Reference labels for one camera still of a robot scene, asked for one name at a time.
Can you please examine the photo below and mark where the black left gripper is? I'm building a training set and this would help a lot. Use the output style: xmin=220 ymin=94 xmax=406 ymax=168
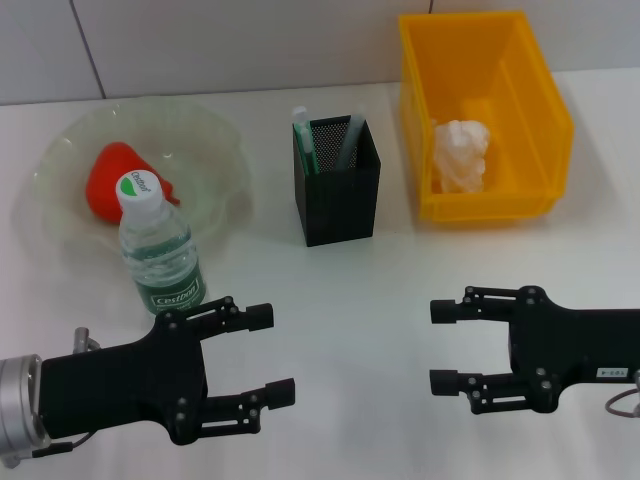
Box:
xmin=38 ymin=295 xmax=297 ymax=446

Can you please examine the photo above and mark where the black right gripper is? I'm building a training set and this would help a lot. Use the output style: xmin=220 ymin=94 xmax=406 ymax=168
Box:
xmin=428 ymin=284 xmax=640 ymax=415

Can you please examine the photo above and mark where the clear green-label water bottle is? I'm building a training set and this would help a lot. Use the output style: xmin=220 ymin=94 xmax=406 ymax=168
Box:
xmin=115 ymin=171 xmax=207 ymax=317

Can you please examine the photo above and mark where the white paper ball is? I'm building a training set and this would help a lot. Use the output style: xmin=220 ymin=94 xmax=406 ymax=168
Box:
xmin=430 ymin=118 xmax=492 ymax=194

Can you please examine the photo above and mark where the grey marker pen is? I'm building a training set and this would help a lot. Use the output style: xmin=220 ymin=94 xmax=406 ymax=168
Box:
xmin=335 ymin=113 xmax=366 ymax=171

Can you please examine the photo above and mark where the red-orange orange fruit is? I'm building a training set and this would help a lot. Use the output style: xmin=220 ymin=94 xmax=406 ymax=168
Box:
xmin=84 ymin=141 xmax=182 ymax=224

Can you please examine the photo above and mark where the black mesh pen holder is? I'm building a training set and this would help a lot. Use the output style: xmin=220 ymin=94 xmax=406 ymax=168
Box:
xmin=292 ymin=113 xmax=382 ymax=247

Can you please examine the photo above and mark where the pale green glass fruit plate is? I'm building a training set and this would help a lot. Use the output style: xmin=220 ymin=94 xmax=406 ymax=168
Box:
xmin=17 ymin=98 xmax=255 ymax=254

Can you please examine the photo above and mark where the yellow plastic bin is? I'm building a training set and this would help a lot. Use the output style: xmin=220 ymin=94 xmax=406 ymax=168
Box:
xmin=398 ymin=10 xmax=575 ymax=224

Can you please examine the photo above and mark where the left gripper cable with plug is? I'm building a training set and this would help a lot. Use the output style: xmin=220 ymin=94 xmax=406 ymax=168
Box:
xmin=2 ymin=327 xmax=101 ymax=464

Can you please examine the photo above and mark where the right gripper cable with plugs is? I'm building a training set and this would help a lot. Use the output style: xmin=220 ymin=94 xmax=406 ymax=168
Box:
xmin=604 ymin=369 xmax=640 ymax=416

